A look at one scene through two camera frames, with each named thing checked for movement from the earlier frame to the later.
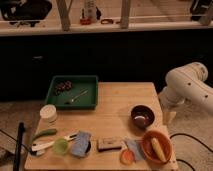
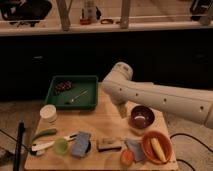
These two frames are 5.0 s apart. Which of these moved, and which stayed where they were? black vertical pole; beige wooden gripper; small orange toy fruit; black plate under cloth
Moved: beige wooden gripper
Stayed: black plate under cloth; small orange toy fruit; black vertical pole
